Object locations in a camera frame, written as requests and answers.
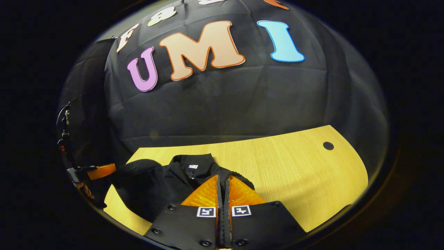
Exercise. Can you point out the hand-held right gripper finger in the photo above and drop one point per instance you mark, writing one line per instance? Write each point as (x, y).
(219, 194)
(227, 194)

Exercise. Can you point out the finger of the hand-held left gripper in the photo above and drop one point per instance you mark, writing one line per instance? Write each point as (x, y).
(102, 171)

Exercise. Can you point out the black jacket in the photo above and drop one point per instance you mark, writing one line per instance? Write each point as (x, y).
(149, 187)

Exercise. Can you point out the black backdrop cloth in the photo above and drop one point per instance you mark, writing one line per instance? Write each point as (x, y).
(225, 104)

